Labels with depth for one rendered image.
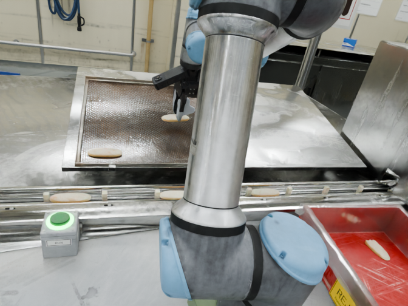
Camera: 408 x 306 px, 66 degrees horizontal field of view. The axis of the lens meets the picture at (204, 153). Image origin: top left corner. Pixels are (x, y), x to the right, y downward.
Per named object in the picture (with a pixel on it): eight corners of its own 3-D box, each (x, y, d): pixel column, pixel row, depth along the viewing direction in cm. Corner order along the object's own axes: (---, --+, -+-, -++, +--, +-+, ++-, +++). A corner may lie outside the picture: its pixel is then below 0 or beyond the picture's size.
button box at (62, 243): (40, 270, 69) (36, 234, 64) (47, 243, 76) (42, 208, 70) (80, 266, 72) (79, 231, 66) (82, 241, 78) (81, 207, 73)
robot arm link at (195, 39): (234, 42, 77) (227, 26, 85) (189, 33, 75) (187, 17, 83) (225, 71, 82) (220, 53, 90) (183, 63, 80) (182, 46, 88)
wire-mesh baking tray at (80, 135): (74, 167, 87) (74, 163, 86) (85, 79, 123) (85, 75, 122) (240, 167, 102) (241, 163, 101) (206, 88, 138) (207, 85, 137)
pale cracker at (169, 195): (159, 200, 87) (159, 197, 86) (158, 192, 90) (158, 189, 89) (195, 200, 89) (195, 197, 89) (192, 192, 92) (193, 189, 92)
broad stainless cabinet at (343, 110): (229, 153, 291) (256, 40, 240) (202, 108, 376) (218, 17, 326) (391, 155, 347) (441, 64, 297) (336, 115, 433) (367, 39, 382)
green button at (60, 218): (48, 230, 66) (48, 224, 65) (51, 217, 70) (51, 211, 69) (69, 229, 67) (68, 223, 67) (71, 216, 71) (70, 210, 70)
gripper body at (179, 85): (203, 101, 103) (210, 67, 95) (178, 101, 100) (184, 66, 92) (195, 88, 108) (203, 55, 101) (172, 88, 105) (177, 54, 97)
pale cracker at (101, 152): (87, 157, 91) (86, 154, 90) (87, 149, 94) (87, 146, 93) (122, 157, 94) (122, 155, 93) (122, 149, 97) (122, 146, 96)
